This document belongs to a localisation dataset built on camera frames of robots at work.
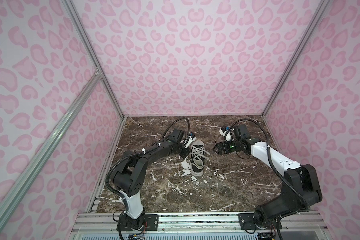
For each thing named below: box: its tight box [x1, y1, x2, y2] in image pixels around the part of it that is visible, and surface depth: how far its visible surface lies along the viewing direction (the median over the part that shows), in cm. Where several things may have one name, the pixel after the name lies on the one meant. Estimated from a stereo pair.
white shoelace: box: [189, 146, 213, 167], surface depth 94 cm
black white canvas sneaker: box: [190, 140, 205, 177], surface depth 92 cm
